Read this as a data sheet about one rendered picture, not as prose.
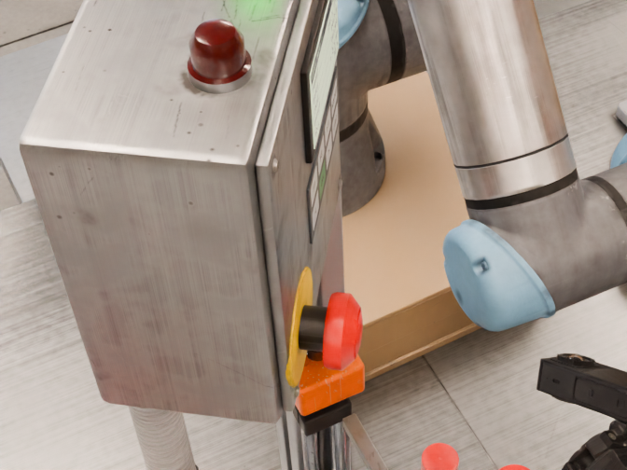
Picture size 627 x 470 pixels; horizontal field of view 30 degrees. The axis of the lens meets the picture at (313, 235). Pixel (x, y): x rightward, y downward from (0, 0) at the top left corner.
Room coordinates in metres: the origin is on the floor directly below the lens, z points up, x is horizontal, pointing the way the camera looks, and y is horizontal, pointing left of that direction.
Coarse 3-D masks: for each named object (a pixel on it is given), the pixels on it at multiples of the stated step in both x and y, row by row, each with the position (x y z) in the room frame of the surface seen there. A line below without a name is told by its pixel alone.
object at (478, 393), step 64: (576, 64) 1.07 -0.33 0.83; (576, 128) 0.96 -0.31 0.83; (0, 256) 0.82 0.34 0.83; (0, 320) 0.73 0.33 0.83; (64, 320) 0.73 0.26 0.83; (576, 320) 0.69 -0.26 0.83; (0, 384) 0.65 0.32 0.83; (64, 384) 0.65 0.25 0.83; (384, 384) 0.62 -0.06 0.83; (448, 384) 0.62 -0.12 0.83; (512, 384) 0.61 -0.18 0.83; (0, 448) 0.58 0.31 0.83; (64, 448) 0.58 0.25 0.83; (128, 448) 0.57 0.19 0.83; (192, 448) 0.57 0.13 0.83; (256, 448) 0.56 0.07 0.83; (384, 448) 0.55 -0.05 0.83; (512, 448) 0.55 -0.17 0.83; (576, 448) 0.54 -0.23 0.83
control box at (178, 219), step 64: (128, 0) 0.41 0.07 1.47; (192, 0) 0.41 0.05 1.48; (256, 0) 0.40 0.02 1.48; (64, 64) 0.37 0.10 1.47; (128, 64) 0.37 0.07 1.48; (256, 64) 0.36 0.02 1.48; (64, 128) 0.33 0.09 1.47; (128, 128) 0.33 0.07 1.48; (192, 128) 0.33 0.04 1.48; (256, 128) 0.33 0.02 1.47; (320, 128) 0.41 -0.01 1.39; (64, 192) 0.32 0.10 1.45; (128, 192) 0.32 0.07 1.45; (192, 192) 0.31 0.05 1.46; (256, 192) 0.31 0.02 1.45; (64, 256) 0.33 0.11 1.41; (128, 256) 0.32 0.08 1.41; (192, 256) 0.31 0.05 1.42; (256, 256) 0.31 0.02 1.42; (320, 256) 0.40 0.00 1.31; (128, 320) 0.32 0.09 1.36; (192, 320) 0.31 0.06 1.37; (256, 320) 0.31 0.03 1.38; (128, 384) 0.32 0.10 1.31; (192, 384) 0.32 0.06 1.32; (256, 384) 0.31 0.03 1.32
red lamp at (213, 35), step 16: (208, 32) 0.36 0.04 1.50; (224, 32) 0.36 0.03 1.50; (240, 32) 0.36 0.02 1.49; (192, 48) 0.36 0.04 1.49; (208, 48) 0.35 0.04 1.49; (224, 48) 0.35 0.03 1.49; (240, 48) 0.35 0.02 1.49; (192, 64) 0.36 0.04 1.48; (208, 64) 0.35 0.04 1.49; (224, 64) 0.35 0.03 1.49; (240, 64) 0.35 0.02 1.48; (192, 80) 0.35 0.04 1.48; (208, 80) 0.35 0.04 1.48; (224, 80) 0.35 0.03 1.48; (240, 80) 0.35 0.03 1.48
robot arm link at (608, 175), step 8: (624, 136) 0.57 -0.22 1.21; (624, 144) 0.56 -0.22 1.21; (616, 152) 0.56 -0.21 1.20; (624, 152) 0.56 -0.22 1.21; (616, 160) 0.56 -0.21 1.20; (624, 160) 0.55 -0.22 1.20; (616, 168) 0.53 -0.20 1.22; (624, 168) 0.53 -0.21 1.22; (600, 176) 0.52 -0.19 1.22; (608, 176) 0.52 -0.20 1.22; (616, 176) 0.52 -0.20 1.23; (624, 176) 0.52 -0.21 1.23; (616, 184) 0.51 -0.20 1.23; (624, 184) 0.51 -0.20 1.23; (624, 192) 0.50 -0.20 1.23
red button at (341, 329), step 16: (336, 304) 0.34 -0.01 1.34; (352, 304) 0.34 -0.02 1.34; (304, 320) 0.34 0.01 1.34; (320, 320) 0.33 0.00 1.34; (336, 320) 0.33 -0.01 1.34; (352, 320) 0.33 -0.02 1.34; (304, 336) 0.33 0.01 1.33; (320, 336) 0.33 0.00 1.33; (336, 336) 0.32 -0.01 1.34; (352, 336) 0.32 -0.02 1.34; (336, 352) 0.32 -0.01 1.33; (352, 352) 0.32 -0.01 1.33; (336, 368) 0.32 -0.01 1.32
